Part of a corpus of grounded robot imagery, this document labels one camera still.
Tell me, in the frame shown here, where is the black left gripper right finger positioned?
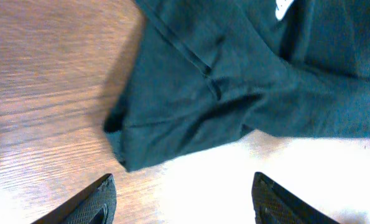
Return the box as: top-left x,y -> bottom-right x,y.
252,172 -> 339,224

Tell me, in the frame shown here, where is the black Nike t-shirt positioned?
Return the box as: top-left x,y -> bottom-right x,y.
103,0 -> 370,172

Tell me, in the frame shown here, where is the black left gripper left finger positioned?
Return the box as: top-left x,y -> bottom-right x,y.
34,174 -> 117,224

